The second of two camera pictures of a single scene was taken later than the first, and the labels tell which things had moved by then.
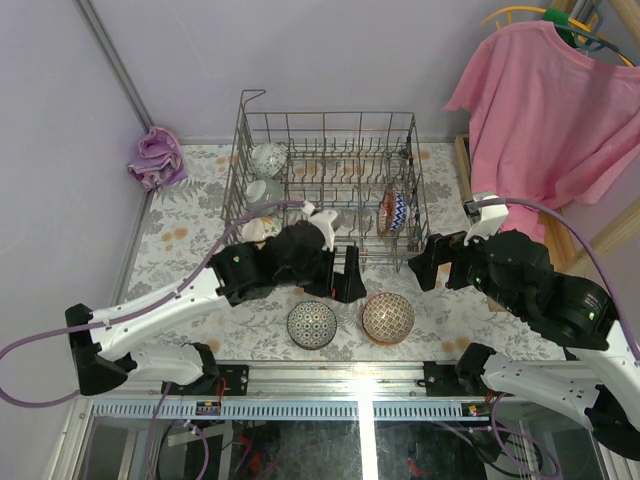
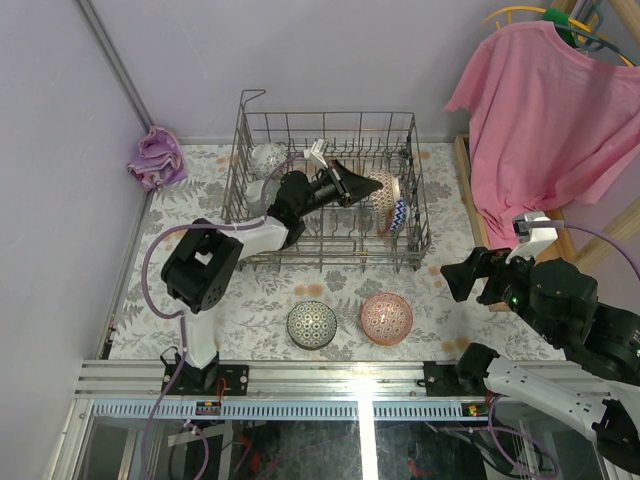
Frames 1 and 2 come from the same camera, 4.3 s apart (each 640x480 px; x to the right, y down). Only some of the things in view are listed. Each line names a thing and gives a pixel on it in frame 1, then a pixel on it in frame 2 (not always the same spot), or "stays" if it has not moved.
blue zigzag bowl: (399, 214) stays
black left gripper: (329, 273) → (341, 185)
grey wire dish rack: (288, 168) stays
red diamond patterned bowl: (386, 210) stays
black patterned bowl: (311, 325) stays
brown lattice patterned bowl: (387, 318) → (386, 197)
